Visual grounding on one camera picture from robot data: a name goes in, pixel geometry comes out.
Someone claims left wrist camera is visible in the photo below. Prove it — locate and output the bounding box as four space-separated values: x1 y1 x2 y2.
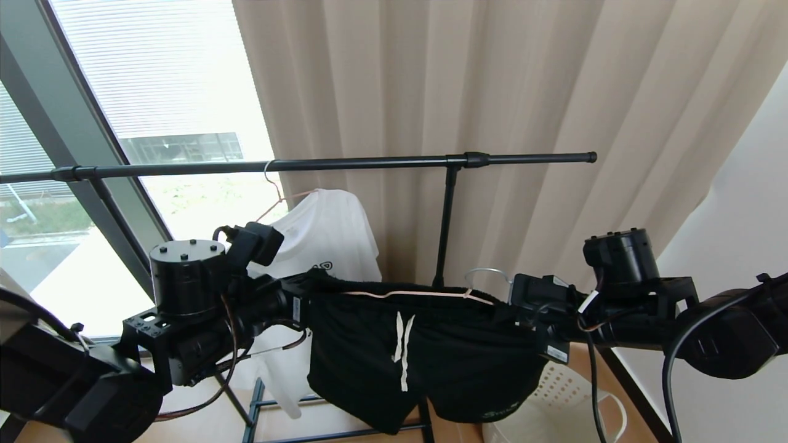
228 221 285 268

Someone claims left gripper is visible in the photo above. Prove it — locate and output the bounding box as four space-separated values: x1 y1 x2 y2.
246 275 310 336

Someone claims window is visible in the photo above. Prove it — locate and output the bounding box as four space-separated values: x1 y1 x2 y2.
0 0 290 342

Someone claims beige curtain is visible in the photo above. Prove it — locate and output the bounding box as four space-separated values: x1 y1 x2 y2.
233 0 788 345

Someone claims pink clothes hanger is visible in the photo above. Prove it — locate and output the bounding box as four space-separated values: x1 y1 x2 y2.
344 268 513 306
255 161 321 223

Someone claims black cable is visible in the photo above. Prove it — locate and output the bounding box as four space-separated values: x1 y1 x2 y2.
585 289 788 443
212 225 247 247

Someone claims white laundry basket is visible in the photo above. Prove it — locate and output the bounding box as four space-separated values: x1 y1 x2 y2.
482 360 629 443

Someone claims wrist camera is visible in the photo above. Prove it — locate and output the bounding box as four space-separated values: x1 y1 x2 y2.
228 221 285 268
508 274 585 309

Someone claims black garment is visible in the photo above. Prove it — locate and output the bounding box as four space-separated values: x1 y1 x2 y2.
306 271 549 434

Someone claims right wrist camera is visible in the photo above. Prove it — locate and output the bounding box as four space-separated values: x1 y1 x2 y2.
508 274 585 309

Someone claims white printed t-shirt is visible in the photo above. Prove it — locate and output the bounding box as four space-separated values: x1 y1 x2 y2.
246 189 382 419

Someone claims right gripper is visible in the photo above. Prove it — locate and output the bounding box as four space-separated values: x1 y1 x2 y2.
511 303 617 365

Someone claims black clothes rack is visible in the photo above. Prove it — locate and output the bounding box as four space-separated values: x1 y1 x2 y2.
0 152 598 443

